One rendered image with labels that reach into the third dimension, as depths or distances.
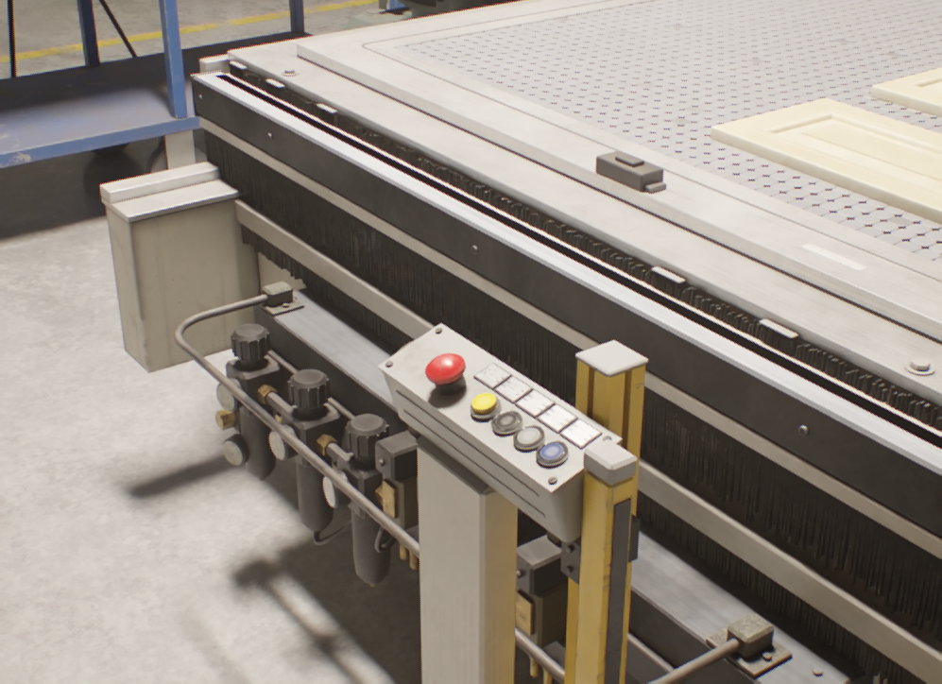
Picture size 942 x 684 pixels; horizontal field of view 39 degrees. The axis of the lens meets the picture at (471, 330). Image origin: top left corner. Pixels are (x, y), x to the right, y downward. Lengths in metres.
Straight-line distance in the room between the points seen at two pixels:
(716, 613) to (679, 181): 0.62
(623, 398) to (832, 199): 0.77
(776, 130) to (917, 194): 0.31
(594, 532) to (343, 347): 1.12
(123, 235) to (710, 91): 1.10
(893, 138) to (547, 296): 0.63
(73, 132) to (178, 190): 1.50
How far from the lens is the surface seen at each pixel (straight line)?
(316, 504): 2.27
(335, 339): 2.28
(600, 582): 1.22
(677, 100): 2.31
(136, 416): 3.14
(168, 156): 4.22
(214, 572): 2.61
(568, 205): 1.91
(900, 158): 2.05
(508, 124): 2.16
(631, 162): 1.91
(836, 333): 1.59
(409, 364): 1.36
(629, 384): 1.23
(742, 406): 1.60
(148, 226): 2.56
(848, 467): 1.51
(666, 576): 1.73
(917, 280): 1.69
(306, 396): 2.16
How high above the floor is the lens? 1.54
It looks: 27 degrees down
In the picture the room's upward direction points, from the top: straight up
